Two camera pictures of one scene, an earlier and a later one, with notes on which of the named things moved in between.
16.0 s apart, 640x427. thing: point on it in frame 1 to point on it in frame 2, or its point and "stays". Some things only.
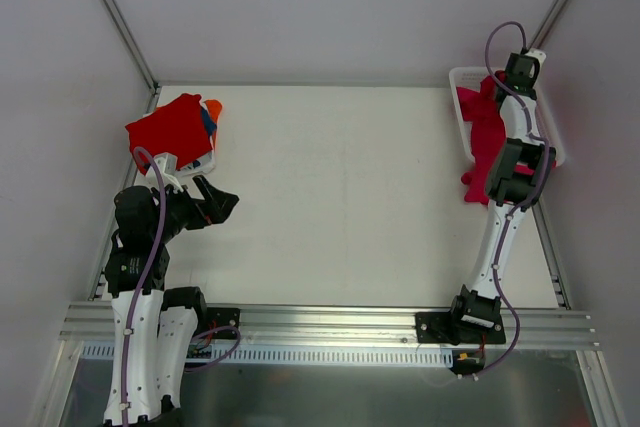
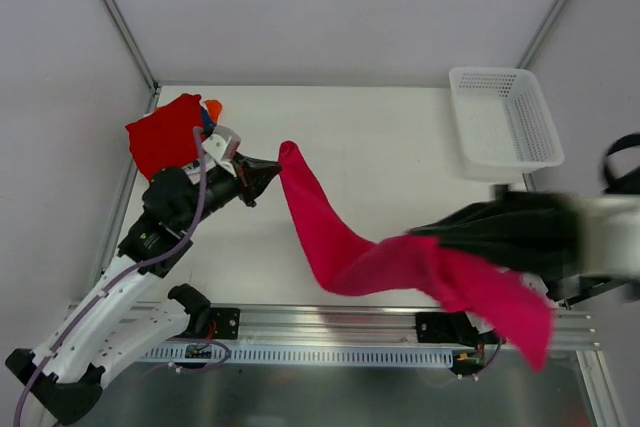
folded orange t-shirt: [214, 109] stays
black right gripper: [501, 95] to [500, 231]
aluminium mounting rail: [89, 325] stays
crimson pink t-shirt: [482, 111] to [348, 263]
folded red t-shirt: [175, 127] stays
